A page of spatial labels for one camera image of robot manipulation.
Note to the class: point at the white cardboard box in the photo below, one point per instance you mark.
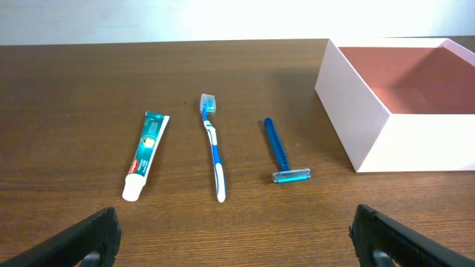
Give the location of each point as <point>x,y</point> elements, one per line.
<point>400,104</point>

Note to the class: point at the teal white toothpaste tube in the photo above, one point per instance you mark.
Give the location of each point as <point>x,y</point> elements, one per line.
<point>152,132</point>

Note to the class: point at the blue white toothbrush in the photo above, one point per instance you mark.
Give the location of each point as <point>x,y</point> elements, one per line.
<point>208,106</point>

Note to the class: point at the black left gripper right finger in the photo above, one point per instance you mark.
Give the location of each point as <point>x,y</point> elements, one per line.
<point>379,240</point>

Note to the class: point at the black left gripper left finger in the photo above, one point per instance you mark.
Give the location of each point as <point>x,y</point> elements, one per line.
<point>94,241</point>

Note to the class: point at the blue disposable razor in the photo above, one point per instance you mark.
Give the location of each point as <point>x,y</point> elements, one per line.
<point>285,174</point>

